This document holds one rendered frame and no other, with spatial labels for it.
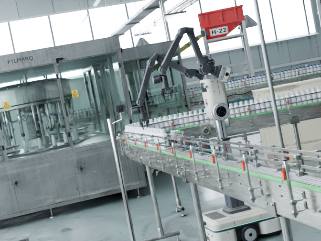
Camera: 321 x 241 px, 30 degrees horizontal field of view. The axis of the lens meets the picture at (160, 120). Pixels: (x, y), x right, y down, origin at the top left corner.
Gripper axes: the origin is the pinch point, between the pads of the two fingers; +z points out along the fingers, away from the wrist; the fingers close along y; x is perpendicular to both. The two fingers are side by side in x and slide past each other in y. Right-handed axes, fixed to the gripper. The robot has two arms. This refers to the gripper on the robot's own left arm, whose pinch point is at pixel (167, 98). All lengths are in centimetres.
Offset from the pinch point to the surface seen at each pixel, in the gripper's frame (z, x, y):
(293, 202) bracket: 45, -273, -25
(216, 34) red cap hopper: -90, 635, 281
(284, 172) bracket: 33, -271, -25
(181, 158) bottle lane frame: 41, -88, -21
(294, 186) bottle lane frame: 41, -264, -19
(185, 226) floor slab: 140, 116, 20
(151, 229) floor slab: 140, 140, -12
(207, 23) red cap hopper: -115, 634, 266
